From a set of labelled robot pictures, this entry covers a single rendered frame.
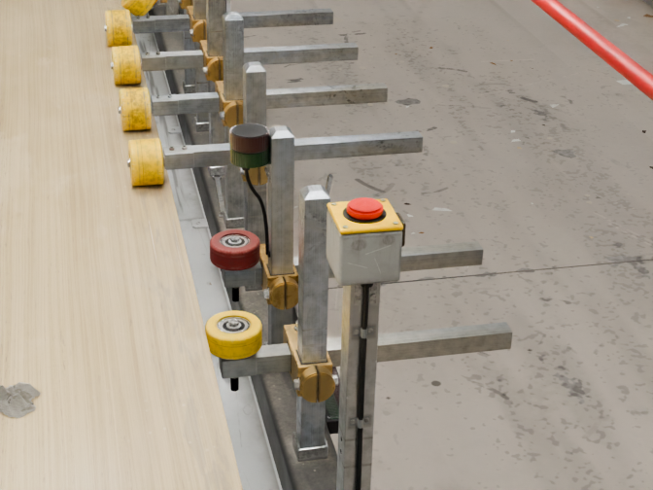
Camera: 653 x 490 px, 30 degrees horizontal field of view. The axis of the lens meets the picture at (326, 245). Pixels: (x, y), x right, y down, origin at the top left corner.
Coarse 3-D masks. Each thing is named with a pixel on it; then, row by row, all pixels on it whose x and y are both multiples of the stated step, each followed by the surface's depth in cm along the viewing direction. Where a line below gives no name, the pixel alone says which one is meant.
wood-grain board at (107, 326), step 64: (0, 0) 306; (64, 0) 307; (0, 64) 265; (64, 64) 266; (0, 128) 233; (64, 128) 234; (0, 192) 209; (64, 192) 209; (128, 192) 210; (0, 256) 189; (64, 256) 189; (128, 256) 190; (0, 320) 172; (64, 320) 173; (128, 320) 173; (192, 320) 174; (0, 384) 159; (64, 384) 159; (128, 384) 159; (192, 384) 160; (0, 448) 147; (64, 448) 147; (128, 448) 147; (192, 448) 148
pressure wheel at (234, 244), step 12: (216, 240) 194; (228, 240) 194; (240, 240) 194; (252, 240) 194; (216, 252) 192; (228, 252) 191; (240, 252) 191; (252, 252) 192; (216, 264) 193; (228, 264) 192; (240, 264) 192; (252, 264) 193
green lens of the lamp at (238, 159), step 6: (234, 156) 181; (240, 156) 180; (246, 156) 180; (252, 156) 180; (258, 156) 180; (264, 156) 181; (234, 162) 182; (240, 162) 181; (246, 162) 181; (252, 162) 181; (258, 162) 181; (264, 162) 182
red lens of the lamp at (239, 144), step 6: (234, 138) 180; (240, 138) 179; (246, 138) 179; (252, 138) 179; (258, 138) 179; (264, 138) 180; (234, 144) 180; (240, 144) 179; (246, 144) 179; (252, 144) 179; (258, 144) 180; (264, 144) 180; (240, 150) 180; (246, 150) 180; (252, 150) 180; (258, 150) 180
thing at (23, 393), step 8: (16, 384) 156; (24, 384) 156; (0, 392) 155; (8, 392) 155; (16, 392) 156; (24, 392) 156; (32, 392) 156; (0, 400) 155; (8, 400) 153; (16, 400) 153; (24, 400) 154; (0, 408) 153; (8, 408) 153; (16, 408) 153; (24, 408) 153; (32, 408) 154; (8, 416) 152; (16, 416) 152
